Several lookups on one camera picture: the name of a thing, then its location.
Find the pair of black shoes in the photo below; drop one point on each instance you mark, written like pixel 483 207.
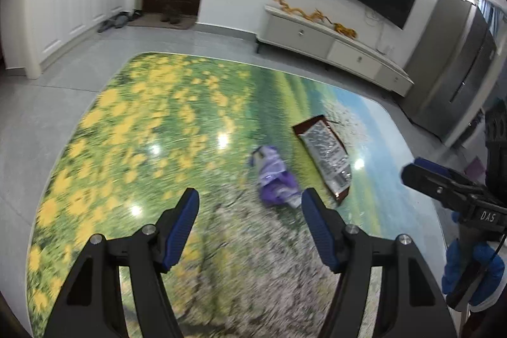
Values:
pixel 135 14

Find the person's right hand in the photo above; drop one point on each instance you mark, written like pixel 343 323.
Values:
pixel 452 270

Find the golden dragon ornament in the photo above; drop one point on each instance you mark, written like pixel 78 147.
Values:
pixel 345 30
pixel 289 5
pixel 319 16

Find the brown doormat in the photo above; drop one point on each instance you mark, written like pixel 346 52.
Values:
pixel 158 23

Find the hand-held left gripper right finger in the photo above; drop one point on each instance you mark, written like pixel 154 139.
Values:
pixel 321 231

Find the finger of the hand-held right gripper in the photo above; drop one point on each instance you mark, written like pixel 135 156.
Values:
pixel 433 168
pixel 431 187

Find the grey slipper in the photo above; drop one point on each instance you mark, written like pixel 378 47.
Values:
pixel 121 20
pixel 106 26

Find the grey refrigerator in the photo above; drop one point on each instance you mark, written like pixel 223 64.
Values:
pixel 451 72

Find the white television cabinet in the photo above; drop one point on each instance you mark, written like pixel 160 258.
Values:
pixel 328 45

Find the purple wrapper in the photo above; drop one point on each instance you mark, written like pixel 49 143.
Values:
pixel 275 179

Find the white shoe cabinet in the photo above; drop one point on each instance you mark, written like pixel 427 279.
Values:
pixel 67 9

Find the brown and silver wrapper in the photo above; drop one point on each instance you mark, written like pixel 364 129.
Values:
pixel 326 156

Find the blue striped curtain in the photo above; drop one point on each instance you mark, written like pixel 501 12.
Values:
pixel 495 15

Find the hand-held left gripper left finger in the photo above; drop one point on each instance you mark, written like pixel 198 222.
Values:
pixel 180 231

